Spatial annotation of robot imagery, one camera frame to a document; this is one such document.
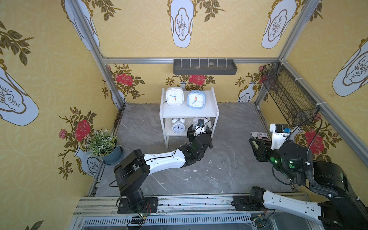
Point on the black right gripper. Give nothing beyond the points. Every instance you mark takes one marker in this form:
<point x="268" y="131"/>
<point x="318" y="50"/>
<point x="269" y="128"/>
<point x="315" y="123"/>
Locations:
<point x="261" y="149"/>

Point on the white twin-bell clock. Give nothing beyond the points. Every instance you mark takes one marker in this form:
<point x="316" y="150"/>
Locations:
<point x="178" y="125"/>
<point x="201" y="121"/>

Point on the blue square alarm clock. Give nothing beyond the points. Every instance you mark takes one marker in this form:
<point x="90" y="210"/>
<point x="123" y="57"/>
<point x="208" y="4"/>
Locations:
<point x="196" y="99"/>

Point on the white square alarm clock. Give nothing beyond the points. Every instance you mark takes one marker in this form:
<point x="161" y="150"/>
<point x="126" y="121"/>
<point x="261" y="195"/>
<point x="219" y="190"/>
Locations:
<point x="174" y="96"/>

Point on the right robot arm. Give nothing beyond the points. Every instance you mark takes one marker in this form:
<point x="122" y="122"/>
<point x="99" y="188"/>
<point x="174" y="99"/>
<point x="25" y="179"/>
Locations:
<point x="342" y="211"/>

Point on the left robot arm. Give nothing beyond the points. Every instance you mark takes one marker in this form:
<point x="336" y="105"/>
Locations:
<point x="132" y="171"/>

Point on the white two-tier shelf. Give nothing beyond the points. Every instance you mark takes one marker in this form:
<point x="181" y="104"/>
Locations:
<point x="168" y="112"/>

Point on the flower seed packet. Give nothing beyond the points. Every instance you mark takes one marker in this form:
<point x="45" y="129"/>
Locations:
<point x="260" y="135"/>

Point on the right circuit board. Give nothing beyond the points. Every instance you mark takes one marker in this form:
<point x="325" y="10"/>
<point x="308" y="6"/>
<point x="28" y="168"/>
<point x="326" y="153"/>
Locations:
<point x="259" y="222"/>

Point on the circuit board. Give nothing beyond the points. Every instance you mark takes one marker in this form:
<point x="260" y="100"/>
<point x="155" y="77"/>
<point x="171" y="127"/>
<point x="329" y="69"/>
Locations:
<point x="259" y="222"/>
<point x="139" y="219"/>

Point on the potted green plant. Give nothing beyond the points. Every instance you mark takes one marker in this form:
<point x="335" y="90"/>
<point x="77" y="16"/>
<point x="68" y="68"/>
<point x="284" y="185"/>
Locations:
<point x="103" y="145"/>

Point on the left circuit board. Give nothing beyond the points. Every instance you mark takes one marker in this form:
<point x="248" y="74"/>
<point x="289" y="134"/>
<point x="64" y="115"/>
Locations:
<point x="139" y="219"/>

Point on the black wire mesh basket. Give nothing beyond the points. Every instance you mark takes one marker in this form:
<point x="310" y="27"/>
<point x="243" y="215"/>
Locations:
<point x="295" y="103"/>

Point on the grey wall tray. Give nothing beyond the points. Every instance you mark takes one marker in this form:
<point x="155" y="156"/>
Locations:
<point x="204" y="66"/>

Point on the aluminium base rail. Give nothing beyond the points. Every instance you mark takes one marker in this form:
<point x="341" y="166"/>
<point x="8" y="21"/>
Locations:
<point x="185" y="210"/>

